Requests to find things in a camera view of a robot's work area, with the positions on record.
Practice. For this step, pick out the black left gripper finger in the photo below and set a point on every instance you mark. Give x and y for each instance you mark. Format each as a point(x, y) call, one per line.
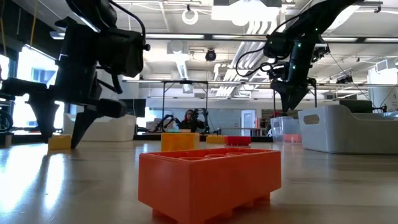
point(82, 124)
point(45, 118)

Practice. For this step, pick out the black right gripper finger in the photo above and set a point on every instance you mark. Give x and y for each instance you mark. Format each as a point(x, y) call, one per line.
point(298, 95)
point(286, 99)

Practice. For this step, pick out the orange toy brick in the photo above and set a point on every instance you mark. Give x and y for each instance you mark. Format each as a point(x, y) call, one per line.
point(202, 183)
point(292, 138)

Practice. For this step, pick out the red toy brick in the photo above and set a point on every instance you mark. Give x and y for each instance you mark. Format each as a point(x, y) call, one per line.
point(237, 141)

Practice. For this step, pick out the small yellow toy brick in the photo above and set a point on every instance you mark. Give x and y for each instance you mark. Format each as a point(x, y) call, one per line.
point(179, 142)

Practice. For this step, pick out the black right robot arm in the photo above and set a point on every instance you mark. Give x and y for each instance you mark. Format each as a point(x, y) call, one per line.
point(320, 15)

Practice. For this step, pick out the black background robot arm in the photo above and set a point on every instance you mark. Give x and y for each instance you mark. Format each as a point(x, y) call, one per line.
point(168, 123)
point(203, 116)

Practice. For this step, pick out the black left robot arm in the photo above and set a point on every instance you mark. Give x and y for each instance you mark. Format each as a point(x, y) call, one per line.
point(84, 34)

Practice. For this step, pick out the clear plastic bin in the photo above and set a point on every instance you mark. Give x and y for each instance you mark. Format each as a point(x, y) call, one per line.
point(280, 127)

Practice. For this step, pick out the black wheel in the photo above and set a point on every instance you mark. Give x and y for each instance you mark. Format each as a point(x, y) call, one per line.
point(4, 121)

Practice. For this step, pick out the white door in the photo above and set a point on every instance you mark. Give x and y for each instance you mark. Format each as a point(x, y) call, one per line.
point(248, 123)

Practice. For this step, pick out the ceiling light strip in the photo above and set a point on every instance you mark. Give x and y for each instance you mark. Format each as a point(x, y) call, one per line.
point(174, 36)
point(381, 40)
point(340, 39)

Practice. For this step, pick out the black monitor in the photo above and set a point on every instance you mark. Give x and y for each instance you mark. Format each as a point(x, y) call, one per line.
point(135, 108)
point(356, 106)

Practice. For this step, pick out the grey plastic bin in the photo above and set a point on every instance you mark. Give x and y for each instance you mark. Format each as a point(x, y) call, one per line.
point(342, 137)

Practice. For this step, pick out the white ceiling light panel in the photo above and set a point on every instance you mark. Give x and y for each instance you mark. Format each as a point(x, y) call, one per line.
point(245, 12)

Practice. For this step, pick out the person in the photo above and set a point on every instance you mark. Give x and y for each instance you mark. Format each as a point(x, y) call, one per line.
point(189, 123)

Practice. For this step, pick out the white ceiling duct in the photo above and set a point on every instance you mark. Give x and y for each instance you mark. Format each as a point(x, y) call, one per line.
point(245, 53)

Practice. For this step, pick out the black aluminium table frame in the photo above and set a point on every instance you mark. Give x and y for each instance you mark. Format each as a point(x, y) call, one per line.
point(147, 137)

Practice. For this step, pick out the black ceiling dome camera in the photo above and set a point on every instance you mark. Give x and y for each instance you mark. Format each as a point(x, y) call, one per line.
point(211, 56)

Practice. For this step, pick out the black background station frame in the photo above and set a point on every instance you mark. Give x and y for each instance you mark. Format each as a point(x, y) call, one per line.
point(186, 82)

